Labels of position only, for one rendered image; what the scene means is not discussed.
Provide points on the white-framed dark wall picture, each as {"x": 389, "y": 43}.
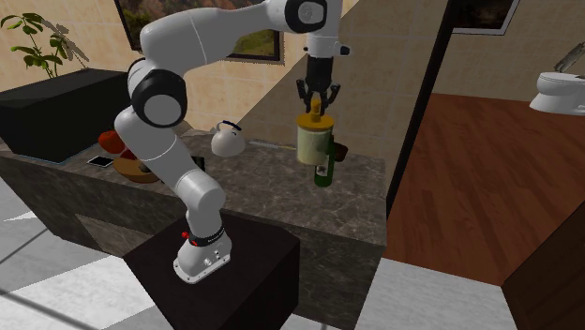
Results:
{"x": 484, "y": 16}

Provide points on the white kettle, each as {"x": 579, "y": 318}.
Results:
{"x": 227, "y": 144}

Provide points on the dark robot stand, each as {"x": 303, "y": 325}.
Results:
{"x": 256, "y": 283}

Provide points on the dark wooden cabinet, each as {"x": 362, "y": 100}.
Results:
{"x": 553, "y": 283}

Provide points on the red round object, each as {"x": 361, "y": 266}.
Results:
{"x": 110, "y": 141}

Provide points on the green glass bottle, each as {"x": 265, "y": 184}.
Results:
{"x": 325, "y": 176}

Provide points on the small red object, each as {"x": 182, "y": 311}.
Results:
{"x": 128, "y": 154}

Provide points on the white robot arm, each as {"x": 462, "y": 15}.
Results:
{"x": 160, "y": 146}

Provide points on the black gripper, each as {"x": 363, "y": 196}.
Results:
{"x": 319, "y": 71}

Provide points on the white phone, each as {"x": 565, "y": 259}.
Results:
{"x": 100, "y": 161}

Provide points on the white toilet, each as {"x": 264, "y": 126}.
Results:
{"x": 560, "y": 93}

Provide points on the flat black device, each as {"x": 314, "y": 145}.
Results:
{"x": 199, "y": 163}

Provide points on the green leafy plant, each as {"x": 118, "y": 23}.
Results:
{"x": 39, "y": 57}

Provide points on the small brown object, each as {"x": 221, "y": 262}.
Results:
{"x": 341, "y": 151}

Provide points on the large black box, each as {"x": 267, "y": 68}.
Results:
{"x": 59, "y": 114}

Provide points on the landscape wall picture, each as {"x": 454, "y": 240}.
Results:
{"x": 256, "y": 45}

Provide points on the cream jar with yellow lid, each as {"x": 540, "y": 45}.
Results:
{"x": 313, "y": 141}

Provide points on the round wooden plate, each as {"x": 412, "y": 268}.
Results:
{"x": 130, "y": 172}

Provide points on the thin pale pen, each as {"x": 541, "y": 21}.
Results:
{"x": 274, "y": 146}

